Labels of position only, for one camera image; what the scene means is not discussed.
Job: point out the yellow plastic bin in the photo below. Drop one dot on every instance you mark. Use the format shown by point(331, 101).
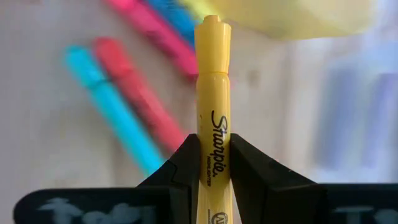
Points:
point(295, 18)

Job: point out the pink highlighter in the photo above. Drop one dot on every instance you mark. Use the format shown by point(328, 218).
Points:
point(158, 34)

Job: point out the clear plastic bin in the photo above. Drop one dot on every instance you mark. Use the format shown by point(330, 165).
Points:
point(304, 124)

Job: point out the teal highlighter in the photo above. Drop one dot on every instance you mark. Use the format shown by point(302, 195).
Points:
point(109, 102)

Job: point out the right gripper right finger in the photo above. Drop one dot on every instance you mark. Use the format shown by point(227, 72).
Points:
point(295, 205)

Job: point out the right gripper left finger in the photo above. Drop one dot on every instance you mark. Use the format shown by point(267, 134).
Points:
point(109, 208)

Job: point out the blue highlighter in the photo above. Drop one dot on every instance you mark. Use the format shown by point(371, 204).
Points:
point(177, 18)

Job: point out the red highlighter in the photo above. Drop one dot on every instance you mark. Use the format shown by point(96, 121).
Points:
point(133, 90)

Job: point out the golden yellow Sharpie highlighter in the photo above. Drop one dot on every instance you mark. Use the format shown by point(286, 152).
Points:
point(213, 93)

